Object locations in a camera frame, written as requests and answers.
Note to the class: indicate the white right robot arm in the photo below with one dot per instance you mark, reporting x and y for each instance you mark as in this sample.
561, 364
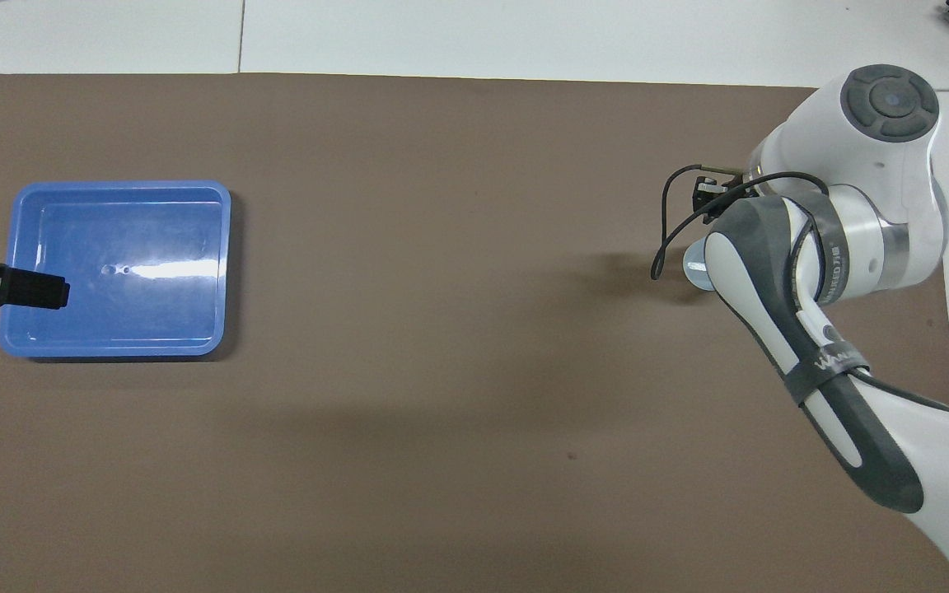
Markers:
870, 165

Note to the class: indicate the brown table mat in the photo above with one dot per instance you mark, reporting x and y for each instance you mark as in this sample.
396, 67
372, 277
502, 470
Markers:
441, 371

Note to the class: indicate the clear plastic cup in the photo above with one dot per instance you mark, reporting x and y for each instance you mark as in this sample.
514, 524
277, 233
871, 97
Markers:
695, 268

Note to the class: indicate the blue plastic tray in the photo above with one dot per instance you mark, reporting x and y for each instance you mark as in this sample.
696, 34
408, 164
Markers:
128, 321

